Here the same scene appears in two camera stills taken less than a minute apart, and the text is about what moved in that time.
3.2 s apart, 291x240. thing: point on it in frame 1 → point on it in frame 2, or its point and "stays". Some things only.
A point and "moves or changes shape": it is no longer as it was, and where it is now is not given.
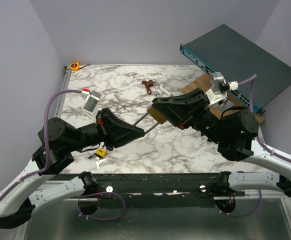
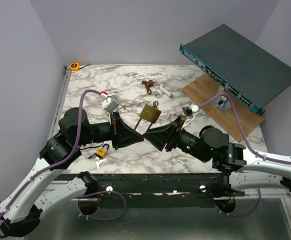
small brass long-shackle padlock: x=156 y=115 moves or changes shape
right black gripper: x=181 y=111 → x=159 y=137
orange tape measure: x=75 y=66 stays
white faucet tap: x=158 y=93 stays
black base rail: x=183 y=190 stays
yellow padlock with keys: x=100 y=153 stays
